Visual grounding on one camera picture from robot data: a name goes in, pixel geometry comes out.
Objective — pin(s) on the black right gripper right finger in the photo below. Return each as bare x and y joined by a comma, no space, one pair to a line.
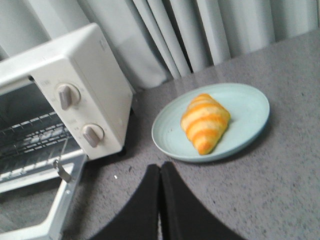
183,216

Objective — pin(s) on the upper oven control knob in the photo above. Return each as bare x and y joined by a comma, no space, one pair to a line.
68,95

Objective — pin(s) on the grey-green curtain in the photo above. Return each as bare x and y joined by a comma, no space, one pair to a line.
155,41

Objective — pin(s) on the glass oven door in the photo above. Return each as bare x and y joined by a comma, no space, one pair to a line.
68,168

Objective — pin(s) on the light green plate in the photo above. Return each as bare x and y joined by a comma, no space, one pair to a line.
249,109

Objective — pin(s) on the lower oven control knob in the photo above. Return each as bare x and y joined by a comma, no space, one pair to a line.
93,134

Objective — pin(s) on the cream Toshiba toaster oven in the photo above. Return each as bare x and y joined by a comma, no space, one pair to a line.
83,58

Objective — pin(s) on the striped yellow croissant bread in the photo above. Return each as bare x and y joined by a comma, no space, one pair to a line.
204,122

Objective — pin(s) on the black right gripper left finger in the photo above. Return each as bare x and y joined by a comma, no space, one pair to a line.
138,219

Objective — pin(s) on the oven control knob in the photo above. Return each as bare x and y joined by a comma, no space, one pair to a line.
93,134
68,95

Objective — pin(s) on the metal oven wire rack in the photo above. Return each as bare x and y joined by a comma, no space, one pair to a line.
33,144

